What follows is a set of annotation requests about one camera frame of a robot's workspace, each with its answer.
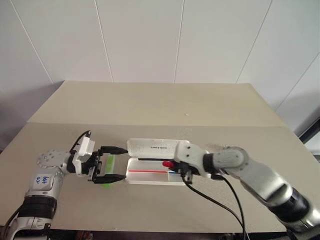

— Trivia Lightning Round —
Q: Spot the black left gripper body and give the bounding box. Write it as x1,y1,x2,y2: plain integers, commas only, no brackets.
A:
86,146,105,185

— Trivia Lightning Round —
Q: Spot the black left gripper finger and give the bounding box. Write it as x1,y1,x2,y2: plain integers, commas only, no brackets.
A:
100,145,128,156
93,174,126,185

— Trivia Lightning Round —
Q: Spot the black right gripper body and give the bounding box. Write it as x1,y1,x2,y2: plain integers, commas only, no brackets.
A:
177,161,194,185

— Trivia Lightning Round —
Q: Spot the green marker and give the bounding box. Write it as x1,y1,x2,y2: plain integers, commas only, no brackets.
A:
100,154,116,188

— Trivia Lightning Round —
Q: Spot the white pencil case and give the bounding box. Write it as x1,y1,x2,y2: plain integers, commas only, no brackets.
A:
125,137,194,187

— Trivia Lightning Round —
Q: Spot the white label with blue writing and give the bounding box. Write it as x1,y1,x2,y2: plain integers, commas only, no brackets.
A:
32,172,53,191

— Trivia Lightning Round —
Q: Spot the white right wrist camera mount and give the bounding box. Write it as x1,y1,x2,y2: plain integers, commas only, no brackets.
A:
173,143,211,179

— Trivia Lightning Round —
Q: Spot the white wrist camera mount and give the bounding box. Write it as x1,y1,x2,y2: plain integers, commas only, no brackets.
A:
73,136,97,178
173,143,211,179

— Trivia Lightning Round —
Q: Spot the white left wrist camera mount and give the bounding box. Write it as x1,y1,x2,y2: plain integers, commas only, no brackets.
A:
73,136,97,178

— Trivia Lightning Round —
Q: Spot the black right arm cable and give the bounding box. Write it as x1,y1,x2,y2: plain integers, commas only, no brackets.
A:
182,174,246,240
216,174,250,240

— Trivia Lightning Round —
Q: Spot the dark window frame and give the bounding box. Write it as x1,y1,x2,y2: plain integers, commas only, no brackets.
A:
298,116,320,157

